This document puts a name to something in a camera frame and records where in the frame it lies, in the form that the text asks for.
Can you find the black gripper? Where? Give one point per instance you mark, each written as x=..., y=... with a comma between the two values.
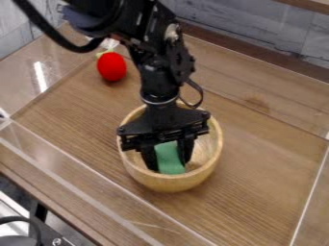
x=158, y=124

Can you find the green rectangular block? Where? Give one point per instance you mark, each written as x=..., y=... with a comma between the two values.
x=167, y=159

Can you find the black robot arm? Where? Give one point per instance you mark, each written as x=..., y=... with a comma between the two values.
x=147, y=29

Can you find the brown wooden bowl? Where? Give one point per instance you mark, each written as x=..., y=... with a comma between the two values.
x=198, y=169

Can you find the red plush strawberry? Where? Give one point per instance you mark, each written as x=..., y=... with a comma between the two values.
x=111, y=65

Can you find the clear acrylic corner bracket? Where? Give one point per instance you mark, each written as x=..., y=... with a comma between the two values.
x=101, y=43

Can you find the black table leg frame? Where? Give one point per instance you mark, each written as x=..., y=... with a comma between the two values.
x=55, y=230

